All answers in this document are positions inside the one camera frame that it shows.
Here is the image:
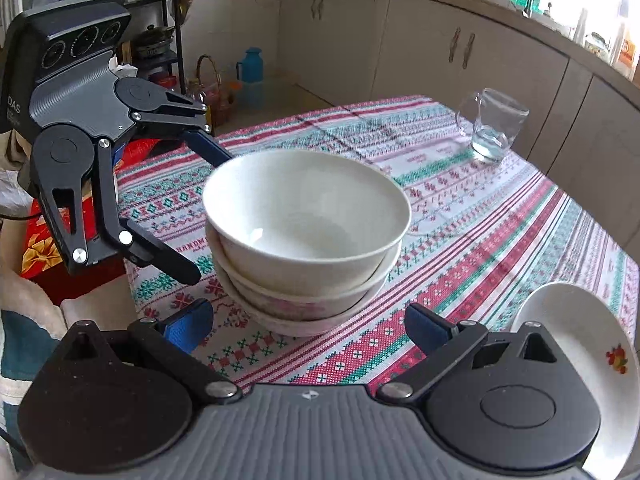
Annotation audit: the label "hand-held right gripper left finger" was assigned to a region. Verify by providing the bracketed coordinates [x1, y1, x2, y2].
[62, 297, 243, 403]

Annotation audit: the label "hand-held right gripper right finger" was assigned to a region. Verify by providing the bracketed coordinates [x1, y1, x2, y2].
[375, 302, 558, 403]

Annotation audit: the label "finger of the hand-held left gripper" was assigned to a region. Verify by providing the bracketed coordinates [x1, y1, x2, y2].
[127, 85, 236, 168]
[37, 137, 202, 286]

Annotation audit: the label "white bowl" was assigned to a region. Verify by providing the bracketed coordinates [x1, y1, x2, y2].
[202, 149, 412, 276]
[215, 265, 391, 338]
[206, 225, 403, 306]

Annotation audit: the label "white floral plate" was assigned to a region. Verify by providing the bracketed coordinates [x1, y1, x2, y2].
[510, 282, 640, 480]

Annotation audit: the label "wicker basket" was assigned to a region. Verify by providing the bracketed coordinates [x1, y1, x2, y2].
[192, 54, 236, 127]

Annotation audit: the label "clear plastic container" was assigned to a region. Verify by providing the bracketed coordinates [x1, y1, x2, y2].
[232, 80, 266, 109]

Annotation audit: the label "dark cooking pot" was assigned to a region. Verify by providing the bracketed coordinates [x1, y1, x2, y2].
[132, 25, 176, 58]

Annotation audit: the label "blue thermos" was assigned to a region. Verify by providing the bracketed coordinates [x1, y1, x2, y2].
[236, 47, 264, 83]

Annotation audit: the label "patterned striped tablecloth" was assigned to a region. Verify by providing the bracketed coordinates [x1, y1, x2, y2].
[115, 94, 640, 401]

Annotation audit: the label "black metal rack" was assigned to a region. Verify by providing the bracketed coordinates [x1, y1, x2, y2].
[120, 0, 188, 96]

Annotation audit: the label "red cardboard box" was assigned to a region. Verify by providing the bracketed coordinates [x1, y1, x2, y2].
[20, 137, 168, 281]

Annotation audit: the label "white teal cloth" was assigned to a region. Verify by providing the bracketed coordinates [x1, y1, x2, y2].
[0, 260, 66, 461]

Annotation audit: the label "clear glass mug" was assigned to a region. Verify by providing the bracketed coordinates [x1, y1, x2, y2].
[456, 87, 530, 163]

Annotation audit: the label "white kitchen cabinets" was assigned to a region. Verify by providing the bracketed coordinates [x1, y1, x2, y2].
[277, 0, 640, 261]

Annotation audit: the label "glass jar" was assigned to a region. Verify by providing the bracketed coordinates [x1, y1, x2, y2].
[585, 32, 611, 63]

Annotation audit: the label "orange carton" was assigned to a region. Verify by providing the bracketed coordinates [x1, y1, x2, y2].
[615, 35, 640, 81]

